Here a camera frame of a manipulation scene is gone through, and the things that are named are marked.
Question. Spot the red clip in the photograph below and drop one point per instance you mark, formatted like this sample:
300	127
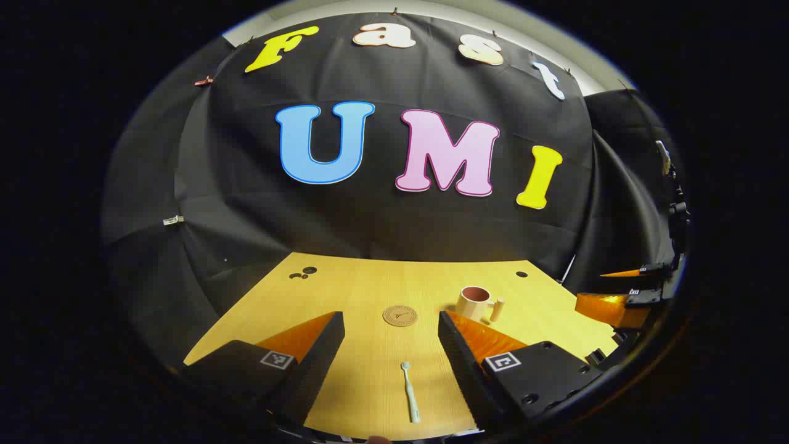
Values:
204	81

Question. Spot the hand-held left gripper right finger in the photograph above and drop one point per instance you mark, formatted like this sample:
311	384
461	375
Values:
456	351

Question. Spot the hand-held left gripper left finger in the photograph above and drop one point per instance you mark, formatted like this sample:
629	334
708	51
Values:
320	351

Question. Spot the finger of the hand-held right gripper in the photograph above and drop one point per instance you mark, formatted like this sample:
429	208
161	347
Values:
650	270
607	308

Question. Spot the light blue toothbrush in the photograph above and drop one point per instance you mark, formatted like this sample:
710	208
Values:
411	401

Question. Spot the beige cup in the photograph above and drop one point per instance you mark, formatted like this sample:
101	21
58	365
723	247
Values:
473	303

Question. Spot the black backdrop cloth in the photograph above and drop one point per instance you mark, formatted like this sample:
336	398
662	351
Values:
382	222

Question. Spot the silver metal clip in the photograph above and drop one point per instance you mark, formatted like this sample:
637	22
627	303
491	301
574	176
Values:
172	220

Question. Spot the round cork coaster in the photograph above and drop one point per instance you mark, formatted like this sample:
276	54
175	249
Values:
399	316

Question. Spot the wooden desktop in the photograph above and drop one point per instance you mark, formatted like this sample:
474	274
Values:
376	290

